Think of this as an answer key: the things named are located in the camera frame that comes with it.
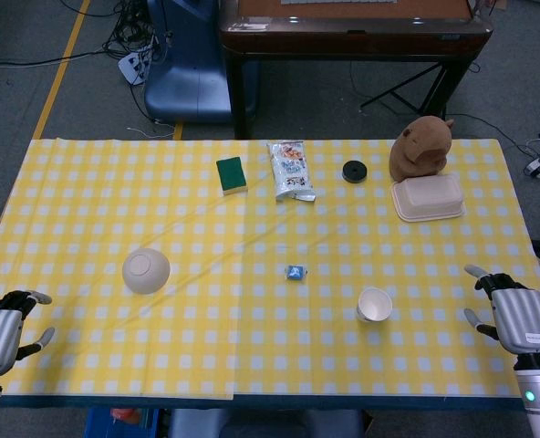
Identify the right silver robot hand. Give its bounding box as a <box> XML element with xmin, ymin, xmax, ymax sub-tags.
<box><xmin>463</xmin><ymin>264</ymin><xmax>540</xmax><ymax>355</ymax></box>

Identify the white paper cup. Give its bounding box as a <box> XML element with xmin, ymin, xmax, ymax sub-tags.
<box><xmin>356</xmin><ymin>287</ymin><xmax>394</xmax><ymax>323</ymax></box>

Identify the blue plastic crate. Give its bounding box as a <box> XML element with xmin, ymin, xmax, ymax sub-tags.
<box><xmin>85</xmin><ymin>407</ymin><xmax>161</xmax><ymax>438</ymax></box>

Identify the beige takeout food container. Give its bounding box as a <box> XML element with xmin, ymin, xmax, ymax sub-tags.
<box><xmin>390</xmin><ymin>172</ymin><xmax>466</xmax><ymax>224</ymax></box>

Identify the beige upturned bowl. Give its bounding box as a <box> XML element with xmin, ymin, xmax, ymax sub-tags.
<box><xmin>121</xmin><ymin>247</ymin><xmax>171</xmax><ymax>296</ymax></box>

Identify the brown capybara plush toy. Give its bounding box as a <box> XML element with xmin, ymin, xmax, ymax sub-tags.
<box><xmin>389</xmin><ymin>116</ymin><xmax>455</xmax><ymax>183</ymax></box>

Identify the black round disc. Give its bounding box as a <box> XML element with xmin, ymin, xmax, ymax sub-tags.
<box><xmin>342</xmin><ymin>160</ymin><xmax>369</xmax><ymax>184</ymax></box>

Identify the yellow checkered tablecloth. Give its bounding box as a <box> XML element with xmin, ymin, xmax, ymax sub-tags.
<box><xmin>0</xmin><ymin>138</ymin><xmax>540</xmax><ymax>402</ymax></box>

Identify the white snack bag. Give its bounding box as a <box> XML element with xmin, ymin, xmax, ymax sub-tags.
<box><xmin>266</xmin><ymin>140</ymin><xmax>317</xmax><ymax>203</ymax></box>

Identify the green and yellow sponge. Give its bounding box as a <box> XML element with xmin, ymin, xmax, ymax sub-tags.
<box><xmin>215</xmin><ymin>156</ymin><xmax>249</xmax><ymax>197</ymax></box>

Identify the dark robot torso base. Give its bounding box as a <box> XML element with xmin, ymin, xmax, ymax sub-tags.
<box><xmin>169</xmin><ymin>408</ymin><xmax>365</xmax><ymax>438</ymax></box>

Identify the white power strip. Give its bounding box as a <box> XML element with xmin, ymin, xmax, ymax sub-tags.
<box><xmin>118</xmin><ymin>47</ymin><xmax>155</xmax><ymax>86</ymax></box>

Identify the blue machine base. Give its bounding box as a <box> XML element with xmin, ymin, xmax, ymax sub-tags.
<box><xmin>144</xmin><ymin>0</ymin><xmax>258</xmax><ymax>125</ymax></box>

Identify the dark wooden mahjong table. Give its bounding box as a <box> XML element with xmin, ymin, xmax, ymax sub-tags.
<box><xmin>218</xmin><ymin>0</ymin><xmax>493</xmax><ymax>141</ymax></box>

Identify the black cable tangle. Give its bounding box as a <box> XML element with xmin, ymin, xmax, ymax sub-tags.
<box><xmin>101</xmin><ymin>0</ymin><xmax>176</xmax><ymax>61</ymax></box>

